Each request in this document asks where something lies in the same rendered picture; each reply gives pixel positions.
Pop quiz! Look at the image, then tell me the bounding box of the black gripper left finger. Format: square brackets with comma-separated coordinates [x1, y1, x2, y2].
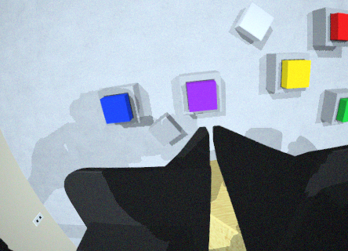
[64, 126, 212, 251]

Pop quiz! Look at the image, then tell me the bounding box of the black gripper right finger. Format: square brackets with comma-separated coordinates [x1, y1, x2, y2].
[212, 125, 348, 251]

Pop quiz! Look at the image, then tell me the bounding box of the blue button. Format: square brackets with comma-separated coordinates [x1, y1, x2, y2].
[98, 82, 145, 126]

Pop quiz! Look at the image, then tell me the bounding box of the red button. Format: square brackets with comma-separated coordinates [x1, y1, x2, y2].
[313, 7, 348, 47]

